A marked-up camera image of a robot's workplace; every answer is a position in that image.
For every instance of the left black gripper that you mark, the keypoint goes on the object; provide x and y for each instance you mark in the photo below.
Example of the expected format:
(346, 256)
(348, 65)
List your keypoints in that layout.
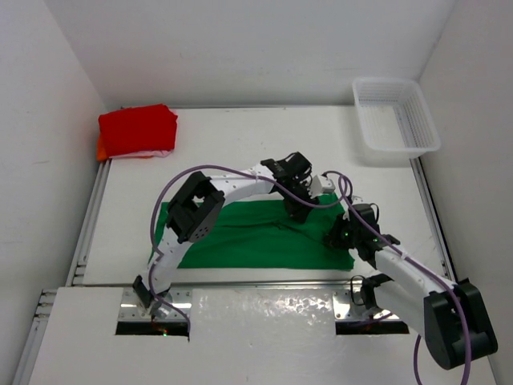
(297, 212)

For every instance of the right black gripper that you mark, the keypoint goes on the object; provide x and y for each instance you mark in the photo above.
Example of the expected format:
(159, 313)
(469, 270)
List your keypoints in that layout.
(332, 237)

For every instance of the green t shirt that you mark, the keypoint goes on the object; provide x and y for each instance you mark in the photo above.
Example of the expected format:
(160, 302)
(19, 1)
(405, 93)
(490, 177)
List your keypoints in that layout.
(261, 235)

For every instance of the pink t shirt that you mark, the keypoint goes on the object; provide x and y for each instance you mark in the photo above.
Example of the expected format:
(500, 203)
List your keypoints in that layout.
(158, 153)

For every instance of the red t shirt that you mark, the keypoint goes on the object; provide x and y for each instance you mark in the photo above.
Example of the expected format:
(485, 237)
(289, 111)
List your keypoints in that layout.
(137, 129)

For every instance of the orange t shirt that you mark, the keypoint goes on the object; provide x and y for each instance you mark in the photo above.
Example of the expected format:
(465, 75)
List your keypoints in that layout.
(101, 153)

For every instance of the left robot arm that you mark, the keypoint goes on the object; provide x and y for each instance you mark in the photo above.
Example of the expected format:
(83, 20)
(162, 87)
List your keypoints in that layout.
(190, 203)

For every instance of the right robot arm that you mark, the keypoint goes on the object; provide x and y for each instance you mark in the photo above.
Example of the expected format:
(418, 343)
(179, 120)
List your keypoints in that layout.
(451, 317)

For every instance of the white plastic bin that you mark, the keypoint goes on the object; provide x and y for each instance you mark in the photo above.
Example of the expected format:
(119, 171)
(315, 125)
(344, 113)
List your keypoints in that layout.
(394, 120)

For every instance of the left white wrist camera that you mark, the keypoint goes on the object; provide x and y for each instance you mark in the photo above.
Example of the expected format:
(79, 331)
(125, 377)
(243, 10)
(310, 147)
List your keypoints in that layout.
(321, 185)

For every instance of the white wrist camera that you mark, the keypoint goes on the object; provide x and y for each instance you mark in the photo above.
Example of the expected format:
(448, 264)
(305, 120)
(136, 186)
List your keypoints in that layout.
(365, 208)
(321, 185)

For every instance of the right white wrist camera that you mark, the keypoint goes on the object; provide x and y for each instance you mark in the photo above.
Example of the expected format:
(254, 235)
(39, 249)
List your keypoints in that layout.
(365, 208)

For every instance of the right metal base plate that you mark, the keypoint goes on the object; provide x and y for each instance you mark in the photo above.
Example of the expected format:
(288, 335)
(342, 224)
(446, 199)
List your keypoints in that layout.
(348, 307)

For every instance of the metal base plate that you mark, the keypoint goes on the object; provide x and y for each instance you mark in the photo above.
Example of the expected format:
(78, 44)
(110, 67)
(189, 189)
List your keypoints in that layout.
(348, 307)
(131, 308)

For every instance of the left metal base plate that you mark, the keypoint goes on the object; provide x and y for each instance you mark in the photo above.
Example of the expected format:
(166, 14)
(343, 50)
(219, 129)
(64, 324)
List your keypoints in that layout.
(131, 308)

